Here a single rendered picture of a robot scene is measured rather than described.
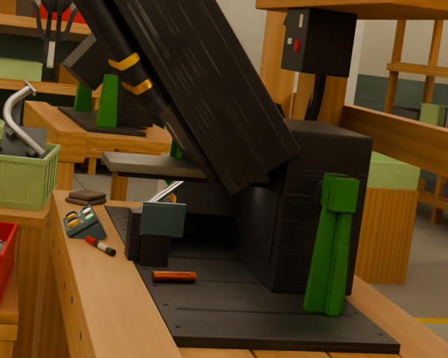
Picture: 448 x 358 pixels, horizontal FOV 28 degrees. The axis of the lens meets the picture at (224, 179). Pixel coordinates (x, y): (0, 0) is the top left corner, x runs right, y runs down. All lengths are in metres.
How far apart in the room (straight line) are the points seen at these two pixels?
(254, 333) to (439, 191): 6.85
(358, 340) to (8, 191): 1.61
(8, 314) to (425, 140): 0.94
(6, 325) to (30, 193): 1.10
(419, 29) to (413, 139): 8.60
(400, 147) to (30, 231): 1.31
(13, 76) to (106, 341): 7.20
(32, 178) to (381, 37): 7.71
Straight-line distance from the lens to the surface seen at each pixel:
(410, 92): 10.54
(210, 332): 1.56
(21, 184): 2.96
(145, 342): 1.49
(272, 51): 2.73
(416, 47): 10.54
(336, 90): 2.34
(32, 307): 2.93
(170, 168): 1.86
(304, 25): 2.12
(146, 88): 1.69
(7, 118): 3.20
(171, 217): 1.94
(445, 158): 1.83
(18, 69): 8.59
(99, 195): 2.58
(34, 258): 2.89
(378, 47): 10.30
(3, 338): 1.92
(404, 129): 2.01
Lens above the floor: 1.39
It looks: 9 degrees down
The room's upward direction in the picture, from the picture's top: 7 degrees clockwise
